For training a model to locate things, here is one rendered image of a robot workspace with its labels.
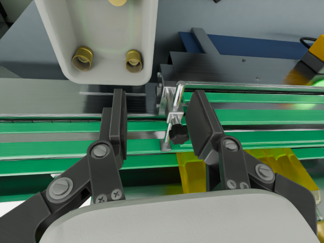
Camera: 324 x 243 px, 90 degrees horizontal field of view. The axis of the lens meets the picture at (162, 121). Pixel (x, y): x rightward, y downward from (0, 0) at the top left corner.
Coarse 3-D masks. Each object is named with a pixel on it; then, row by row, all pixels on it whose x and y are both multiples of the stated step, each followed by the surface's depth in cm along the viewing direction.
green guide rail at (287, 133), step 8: (184, 120) 38; (224, 128) 38; (232, 128) 38; (240, 128) 39; (248, 128) 39; (256, 128) 40; (264, 128) 40; (272, 128) 40; (280, 128) 41; (288, 128) 41; (296, 128) 41; (304, 128) 42; (312, 128) 42; (320, 128) 42; (240, 136) 37; (248, 136) 37; (256, 136) 37; (264, 136) 38; (272, 136) 38; (280, 136) 38; (288, 136) 39; (296, 136) 39; (304, 136) 39; (312, 136) 40; (320, 136) 40; (184, 144) 34; (248, 144) 36; (256, 144) 37
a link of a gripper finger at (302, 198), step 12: (252, 180) 9; (276, 180) 9; (288, 180) 9; (276, 192) 8; (288, 192) 8; (300, 192) 8; (300, 204) 8; (312, 204) 8; (312, 216) 8; (312, 228) 7
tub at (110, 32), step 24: (48, 0) 24; (72, 0) 29; (96, 0) 29; (144, 0) 29; (48, 24) 25; (72, 24) 31; (96, 24) 32; (120, 24) 32; (144, 24) 31; (72, 48) 33; (96, 48) 36; (120, 48) 36; (144, 48) 33; (72, 72) 33; (96, 72) 35; (120, 72) 36; (144, 72) 35
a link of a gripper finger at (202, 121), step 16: (192, 96) 12; (192, 112) 12; (208, 112) 10; (192, 128) 12; (208, 128) 9; (192, 144) 12; (208, 144) 10; (208, 160) 10; (256, 160) 9; (256, 176) 8; (272, 176) 8
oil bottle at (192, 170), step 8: (176, 152) 41; (184, 152) 36; (192, 152) 37; (184, 160) 35; (192, 160) 35; (200, 160) 36; (184, 168) 35; (192, 168) 34; (200, 168) 34; (184, 176) 35; (192, 176) 33; (200, 176) 33; (184, 184) 35; (192, 184) 32; (200, 184) 32; (184, 192) 35; (192, 192) 31
